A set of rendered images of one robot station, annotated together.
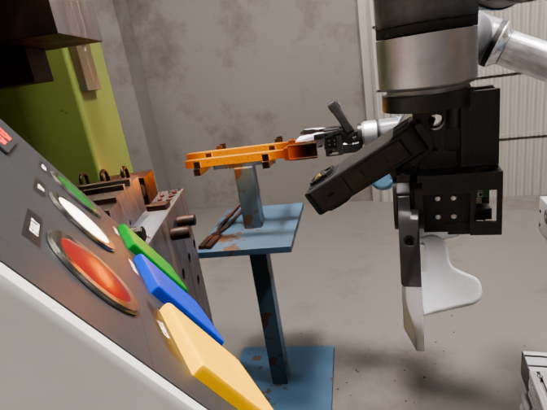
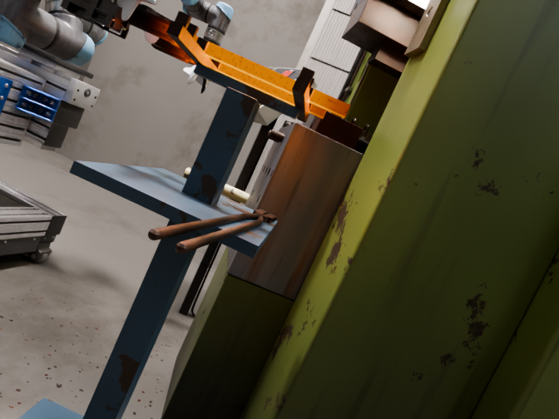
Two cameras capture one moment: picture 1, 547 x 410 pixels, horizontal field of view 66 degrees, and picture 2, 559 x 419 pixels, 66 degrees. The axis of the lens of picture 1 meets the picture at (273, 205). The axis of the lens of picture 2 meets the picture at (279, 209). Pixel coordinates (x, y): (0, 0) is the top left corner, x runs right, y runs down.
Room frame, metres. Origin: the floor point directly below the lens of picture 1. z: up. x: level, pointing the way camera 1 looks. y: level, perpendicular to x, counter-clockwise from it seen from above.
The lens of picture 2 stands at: (2.20, 0.08, 0.79)
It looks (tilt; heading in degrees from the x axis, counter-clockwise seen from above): 5 degrees down; 170
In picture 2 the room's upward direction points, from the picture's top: 25 degrees clockwise
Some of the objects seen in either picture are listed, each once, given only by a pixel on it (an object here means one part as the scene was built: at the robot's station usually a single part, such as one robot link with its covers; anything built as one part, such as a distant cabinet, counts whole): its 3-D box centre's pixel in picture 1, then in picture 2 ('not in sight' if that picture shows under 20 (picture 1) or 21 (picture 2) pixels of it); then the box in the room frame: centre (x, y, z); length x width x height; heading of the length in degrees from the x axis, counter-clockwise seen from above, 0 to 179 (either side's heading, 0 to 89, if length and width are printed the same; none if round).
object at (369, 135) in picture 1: (369, 133); not in sight; (1.28, -0.32, 0.94); 0.08 x 0.05 x 0.08; 168
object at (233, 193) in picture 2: not in sight; (236, 194); (0.46, 0.20, 0.62); 0.44 x 0.05 x 0.05; 89
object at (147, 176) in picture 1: (126, 189); (335, 130); (0.99, 0.34, 0.95); 0.12 x 0.09 x 0.07; 89
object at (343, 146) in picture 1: (342, 138); (101, 1); (1.29, -0.24, 0.93); 0.12 x 0.08 x 0.09; 78
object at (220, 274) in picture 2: not in sight; (277, 352); (0.87, 0.50, 0.23); 0.56 x 0.38 x 0.47; 89
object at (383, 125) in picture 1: (395, 131); not in sight; (1.26, -0.40, 0.94); 0.11 x 0.08 x 0.09; 78
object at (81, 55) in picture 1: (81, 55); (429, 21); (1.13, 0.41, 1.27); 0.09 x 0.02 x 0.17; 179
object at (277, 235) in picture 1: (255, 227); (197, 202); (1.36, 0.07, 0.66); 0.40 x 0.30 x 0.02; 168
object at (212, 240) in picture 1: (234, 213); (238, 222); (1.50, 0.15, 0.68); 0.60 x 0.04 x 0.01; 164
